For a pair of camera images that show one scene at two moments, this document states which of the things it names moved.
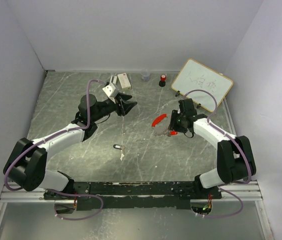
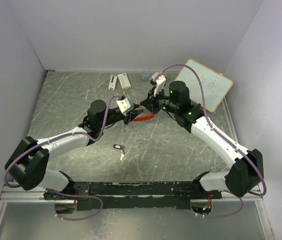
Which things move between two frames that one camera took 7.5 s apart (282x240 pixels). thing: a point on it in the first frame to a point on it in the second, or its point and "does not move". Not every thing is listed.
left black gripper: (125, 107) to (131, 115)
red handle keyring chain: (157, 120) to (143, 117)
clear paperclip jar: (145, 75) does not move
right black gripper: (173, 125) to (150, 103)
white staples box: (124, 80) does not move
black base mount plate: (96, 196) does not move
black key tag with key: (121, 147) does not move
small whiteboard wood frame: (196, 75) does not move
